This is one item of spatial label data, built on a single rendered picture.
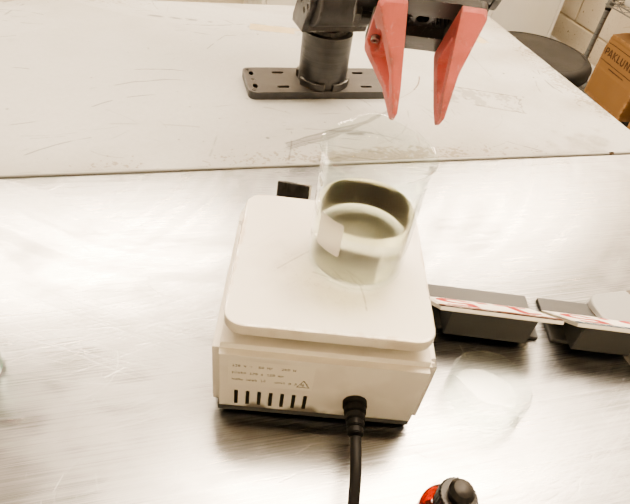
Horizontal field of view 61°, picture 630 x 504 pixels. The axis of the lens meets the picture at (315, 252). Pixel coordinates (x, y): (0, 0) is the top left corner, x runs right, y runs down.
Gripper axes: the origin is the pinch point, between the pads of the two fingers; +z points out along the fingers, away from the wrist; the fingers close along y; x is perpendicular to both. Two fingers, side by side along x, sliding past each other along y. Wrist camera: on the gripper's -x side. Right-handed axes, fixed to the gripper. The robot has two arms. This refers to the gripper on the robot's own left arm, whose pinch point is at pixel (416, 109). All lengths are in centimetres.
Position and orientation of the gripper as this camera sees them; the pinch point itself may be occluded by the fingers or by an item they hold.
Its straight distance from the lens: 42.3
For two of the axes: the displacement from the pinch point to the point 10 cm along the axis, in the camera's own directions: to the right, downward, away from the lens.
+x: -0.8, 1.2, 9.9
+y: 9.9, 1.0, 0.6
